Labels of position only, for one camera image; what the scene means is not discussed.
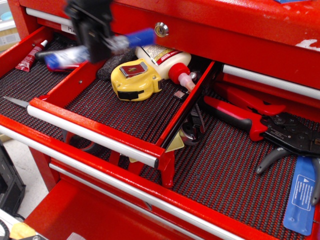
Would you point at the white glue bottle red cap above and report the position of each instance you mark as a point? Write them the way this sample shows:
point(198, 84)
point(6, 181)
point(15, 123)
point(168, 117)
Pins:
point(169, 63)

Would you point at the dark grey sanding sponge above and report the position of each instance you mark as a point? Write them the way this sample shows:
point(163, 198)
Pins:
point(104, 73)

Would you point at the silver round metal tool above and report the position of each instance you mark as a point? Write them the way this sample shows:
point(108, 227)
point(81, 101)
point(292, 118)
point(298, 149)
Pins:
point(193, 129)

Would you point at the yellow tape measure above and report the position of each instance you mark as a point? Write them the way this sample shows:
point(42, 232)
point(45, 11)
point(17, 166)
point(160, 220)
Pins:
point(135, 81)

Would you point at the black box on floor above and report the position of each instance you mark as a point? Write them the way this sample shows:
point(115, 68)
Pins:
point(12, 188)

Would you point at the red capped white marker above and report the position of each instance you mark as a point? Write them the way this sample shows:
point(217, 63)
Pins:
point(68, 68)

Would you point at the black spring clamp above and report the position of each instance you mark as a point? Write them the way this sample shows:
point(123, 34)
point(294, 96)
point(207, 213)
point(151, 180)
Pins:
point(59, 42)

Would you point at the blue capped white marker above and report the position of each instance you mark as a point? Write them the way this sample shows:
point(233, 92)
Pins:
point(117, 44)

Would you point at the black tape roll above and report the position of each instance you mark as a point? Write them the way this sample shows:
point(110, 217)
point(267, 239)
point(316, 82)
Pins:
point(80, 143)

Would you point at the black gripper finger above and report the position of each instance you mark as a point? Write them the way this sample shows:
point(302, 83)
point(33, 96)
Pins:
point(92, 34)

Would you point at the white markers drawer label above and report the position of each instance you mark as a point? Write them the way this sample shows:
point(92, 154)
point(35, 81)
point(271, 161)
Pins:
point(68, 29)

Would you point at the small open red drawer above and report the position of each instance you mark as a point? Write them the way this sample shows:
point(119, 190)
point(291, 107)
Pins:
point(138, 138)

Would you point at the silver cabinet lock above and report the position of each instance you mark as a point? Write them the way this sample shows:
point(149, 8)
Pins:
point(161, 29)

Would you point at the wide open red drawer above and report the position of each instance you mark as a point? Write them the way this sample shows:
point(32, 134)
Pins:
point(216, 193)

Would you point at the upper right closed drawer handle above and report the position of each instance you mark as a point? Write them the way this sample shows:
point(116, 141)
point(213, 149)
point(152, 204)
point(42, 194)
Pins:
point(272, 81)

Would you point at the red threadlocker tube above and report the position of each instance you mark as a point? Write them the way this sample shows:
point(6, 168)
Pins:
point(26, 64)

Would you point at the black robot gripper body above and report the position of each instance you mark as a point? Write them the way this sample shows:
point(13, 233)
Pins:
point(84, 10)

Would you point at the grey handled pliers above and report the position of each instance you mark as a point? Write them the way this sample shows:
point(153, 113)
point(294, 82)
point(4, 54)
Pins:
point(279, 153)

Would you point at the red handled crimping tool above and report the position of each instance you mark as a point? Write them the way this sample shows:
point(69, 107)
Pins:
point(261, 120)

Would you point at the red metal tool chest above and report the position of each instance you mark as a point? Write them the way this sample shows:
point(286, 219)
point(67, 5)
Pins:
point(262, 36)

